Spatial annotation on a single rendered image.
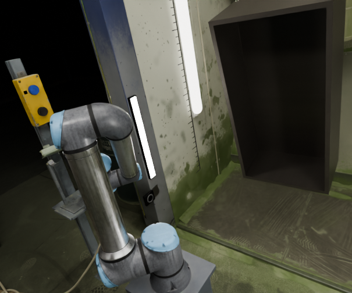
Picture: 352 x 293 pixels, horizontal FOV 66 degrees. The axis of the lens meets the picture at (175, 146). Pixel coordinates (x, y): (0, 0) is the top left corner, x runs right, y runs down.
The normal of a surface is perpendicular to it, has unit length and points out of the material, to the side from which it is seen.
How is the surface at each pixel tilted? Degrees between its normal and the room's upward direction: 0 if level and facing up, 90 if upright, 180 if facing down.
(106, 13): 90
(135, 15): 90
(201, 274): 0
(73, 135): 87
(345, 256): 0
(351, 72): 57
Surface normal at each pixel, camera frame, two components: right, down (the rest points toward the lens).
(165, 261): 0.29, 0.38
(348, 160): -0.59, -0.10
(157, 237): -0.10, -0.90
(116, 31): 0.79, 0.14
